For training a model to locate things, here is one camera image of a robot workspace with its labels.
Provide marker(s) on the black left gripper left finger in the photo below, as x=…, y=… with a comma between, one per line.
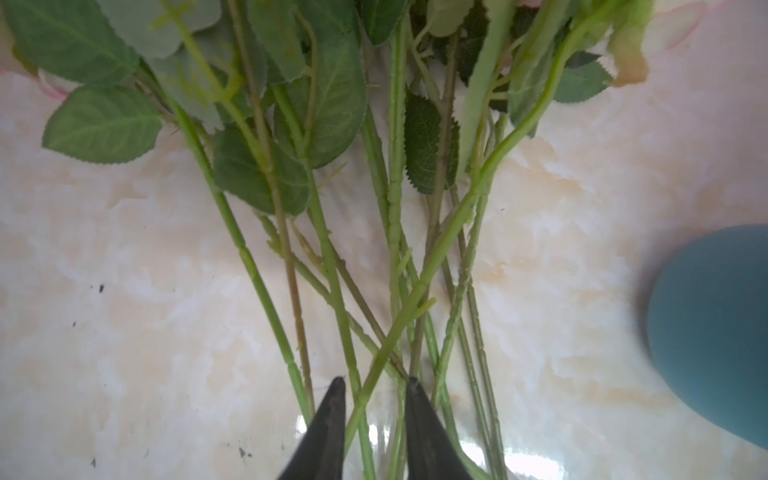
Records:
x=320, y=453

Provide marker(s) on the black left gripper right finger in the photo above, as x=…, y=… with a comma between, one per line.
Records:
x=430, y=454

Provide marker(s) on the cream white rose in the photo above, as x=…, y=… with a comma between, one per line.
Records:
x=539, y=51

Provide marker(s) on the pale blue white rose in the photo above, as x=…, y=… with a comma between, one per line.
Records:
x=135, y=65

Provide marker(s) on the teal ceramic vase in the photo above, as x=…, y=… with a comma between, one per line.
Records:
x=706, y=328

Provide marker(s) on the pink cream spray roses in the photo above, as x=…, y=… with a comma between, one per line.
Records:
x=476, y=43

